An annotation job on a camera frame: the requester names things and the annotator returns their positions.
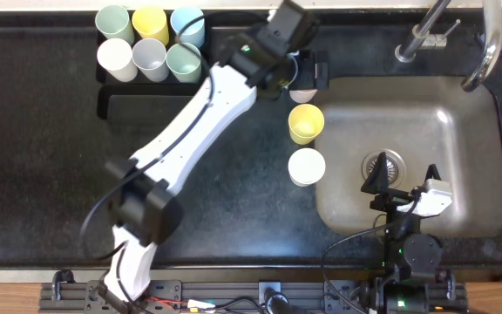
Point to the pink cup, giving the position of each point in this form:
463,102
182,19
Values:
302,96

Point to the blue cup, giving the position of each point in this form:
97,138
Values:
192,30

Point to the white cup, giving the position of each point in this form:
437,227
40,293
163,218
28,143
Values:
113,56
305,165

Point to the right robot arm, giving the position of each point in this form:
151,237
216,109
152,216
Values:
421,253

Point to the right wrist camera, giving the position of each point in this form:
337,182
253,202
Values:
434,196

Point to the mounting rail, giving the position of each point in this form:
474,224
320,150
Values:
233,296

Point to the green cup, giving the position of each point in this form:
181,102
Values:
112,21
182,61

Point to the grey cup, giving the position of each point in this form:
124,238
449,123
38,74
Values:
148,56

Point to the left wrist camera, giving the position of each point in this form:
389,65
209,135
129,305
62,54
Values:
271,15

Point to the steel tap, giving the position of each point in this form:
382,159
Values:
412,41

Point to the steel sink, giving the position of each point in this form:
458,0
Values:
451,144

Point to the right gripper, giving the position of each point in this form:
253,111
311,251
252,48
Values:
384,201

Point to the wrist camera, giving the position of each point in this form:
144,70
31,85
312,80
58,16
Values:
271,15
434,196

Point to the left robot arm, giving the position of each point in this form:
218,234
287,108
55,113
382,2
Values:
198,118

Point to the black tray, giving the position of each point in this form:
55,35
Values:
137,107

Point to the yellow cup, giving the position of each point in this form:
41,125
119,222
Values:
148,21
305,122

